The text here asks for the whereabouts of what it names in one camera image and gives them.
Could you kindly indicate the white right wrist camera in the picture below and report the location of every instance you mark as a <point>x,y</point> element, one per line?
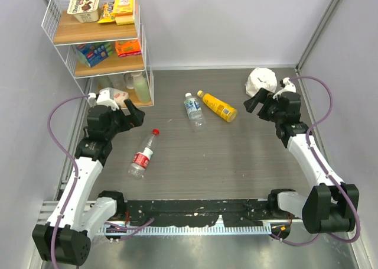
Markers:
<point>287,86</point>

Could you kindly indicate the white wire shelf rack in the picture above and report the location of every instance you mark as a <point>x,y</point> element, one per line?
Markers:
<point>103,41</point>

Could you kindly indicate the yellow orange cracker box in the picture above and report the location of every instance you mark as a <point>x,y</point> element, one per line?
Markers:
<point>123,12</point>

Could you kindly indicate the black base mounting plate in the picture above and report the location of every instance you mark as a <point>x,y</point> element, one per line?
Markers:
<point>201,213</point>

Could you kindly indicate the orange snack box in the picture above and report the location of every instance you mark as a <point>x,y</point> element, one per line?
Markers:
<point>127,48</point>

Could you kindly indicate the clear bottle blue white label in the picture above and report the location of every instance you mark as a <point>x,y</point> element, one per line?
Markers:
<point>194,112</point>

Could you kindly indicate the yellow juice bottle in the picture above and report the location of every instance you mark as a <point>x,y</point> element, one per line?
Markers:
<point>222,109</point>

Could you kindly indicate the white yogurt tub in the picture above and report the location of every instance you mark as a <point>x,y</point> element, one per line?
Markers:
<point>84,10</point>

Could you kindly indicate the green drink bottle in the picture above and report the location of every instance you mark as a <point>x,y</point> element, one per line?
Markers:
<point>141,87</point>

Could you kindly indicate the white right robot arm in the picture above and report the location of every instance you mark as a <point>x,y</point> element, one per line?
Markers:
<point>331,205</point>

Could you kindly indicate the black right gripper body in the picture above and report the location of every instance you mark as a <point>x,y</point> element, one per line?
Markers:
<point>270,110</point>

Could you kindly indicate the blue green box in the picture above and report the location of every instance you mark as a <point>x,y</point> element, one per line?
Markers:
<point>92,54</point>

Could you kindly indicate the clear bottle red label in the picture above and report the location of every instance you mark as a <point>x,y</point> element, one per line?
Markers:
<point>143,156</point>

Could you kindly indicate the clear bottles on bottom shelf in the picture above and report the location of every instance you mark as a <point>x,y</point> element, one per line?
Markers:
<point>118,81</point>

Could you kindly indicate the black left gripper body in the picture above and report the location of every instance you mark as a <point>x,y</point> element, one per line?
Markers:
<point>119,122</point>

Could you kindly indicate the white pink tissue pack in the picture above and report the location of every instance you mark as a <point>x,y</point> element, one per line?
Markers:
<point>119,96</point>

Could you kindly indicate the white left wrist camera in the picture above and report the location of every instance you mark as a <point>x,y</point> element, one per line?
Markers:
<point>103,98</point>

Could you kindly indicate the white slotted cable duct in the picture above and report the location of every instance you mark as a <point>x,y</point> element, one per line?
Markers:
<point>217,229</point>

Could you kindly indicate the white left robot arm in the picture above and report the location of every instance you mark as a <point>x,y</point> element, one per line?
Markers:
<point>68,233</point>

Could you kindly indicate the yellow snack bag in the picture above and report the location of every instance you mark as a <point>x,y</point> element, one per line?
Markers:
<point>107,15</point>

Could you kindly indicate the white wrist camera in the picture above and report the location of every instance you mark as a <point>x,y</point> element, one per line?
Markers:
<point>287,86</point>
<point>103,98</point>

